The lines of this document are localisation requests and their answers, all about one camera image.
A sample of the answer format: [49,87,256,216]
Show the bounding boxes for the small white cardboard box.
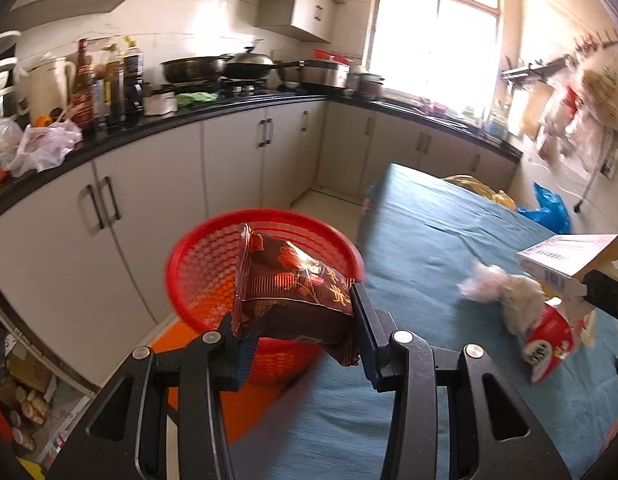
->
[516,234,618,306]

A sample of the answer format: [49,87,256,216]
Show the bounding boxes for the wok with steel lid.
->
[223,46,305,81]

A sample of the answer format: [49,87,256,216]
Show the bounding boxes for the black kitchen countertop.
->
[0,87,522,221]

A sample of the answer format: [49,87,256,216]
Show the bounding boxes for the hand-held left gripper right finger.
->
[350,283,574,480]

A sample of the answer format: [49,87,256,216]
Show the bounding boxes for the hanging power cable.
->
[574,130,618,213]

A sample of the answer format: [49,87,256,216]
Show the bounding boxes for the white upper kitchen cabinets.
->
[4,0,350,43]

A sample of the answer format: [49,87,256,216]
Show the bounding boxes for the kitchen window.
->
[364,0,504,121]

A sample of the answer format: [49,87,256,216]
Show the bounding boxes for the white plastic bag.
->
[12,122,85,176]

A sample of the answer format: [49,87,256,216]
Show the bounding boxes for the steel rice cooker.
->
[299,57,351,90]

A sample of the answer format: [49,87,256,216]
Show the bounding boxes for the red plastic basket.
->
[164,208,367,386]

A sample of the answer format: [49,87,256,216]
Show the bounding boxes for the brown snack packet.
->
[231,223,362,368]

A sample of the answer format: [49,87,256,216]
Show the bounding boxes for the black wall rack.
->
[501,57,570,86]

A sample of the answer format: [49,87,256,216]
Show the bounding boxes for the white kitchen cabinets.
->
[4,0,350,43]
[0,100,520,401]

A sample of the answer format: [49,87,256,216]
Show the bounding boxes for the green dish cloth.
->
[176,91,219,108]

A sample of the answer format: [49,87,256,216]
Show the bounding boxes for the green printed box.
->
[486,105,510,141]

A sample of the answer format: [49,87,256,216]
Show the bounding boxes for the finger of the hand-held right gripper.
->
[584,269,618,331]

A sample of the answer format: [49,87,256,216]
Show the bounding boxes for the blue tablecloth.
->
[224,162,618,480]

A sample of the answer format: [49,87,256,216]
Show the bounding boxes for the white dish rack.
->
[0,30,22,121]

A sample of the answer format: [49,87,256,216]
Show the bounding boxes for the hanging plastic bags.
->
[536,45,618,171]

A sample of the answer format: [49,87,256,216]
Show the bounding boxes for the blue plastic bag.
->
[516,181,572,236]

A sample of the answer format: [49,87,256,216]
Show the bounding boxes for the white cloth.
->
[456,262,546,336]

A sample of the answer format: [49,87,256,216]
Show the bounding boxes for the yellow plastic bag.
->
[441,175,517,211]

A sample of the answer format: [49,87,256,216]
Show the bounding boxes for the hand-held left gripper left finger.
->
[46,310,257,480]

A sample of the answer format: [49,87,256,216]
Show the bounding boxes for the red white snack packet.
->
[521,302,597,386]

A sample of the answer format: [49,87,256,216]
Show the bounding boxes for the black open wok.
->
[160,55,235,85]

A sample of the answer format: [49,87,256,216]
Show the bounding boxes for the white electric kettle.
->
[16,55,77,126]

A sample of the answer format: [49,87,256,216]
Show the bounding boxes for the group of condiment bottles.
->
[69,35,145,128]

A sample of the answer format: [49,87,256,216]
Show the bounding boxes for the dark cooking pot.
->
[351,71,386,97]

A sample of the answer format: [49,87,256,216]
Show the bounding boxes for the gas stove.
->
[216,80,295,98]

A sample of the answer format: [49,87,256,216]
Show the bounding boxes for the white lower kitchen cabinets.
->
[0,100,520,401]

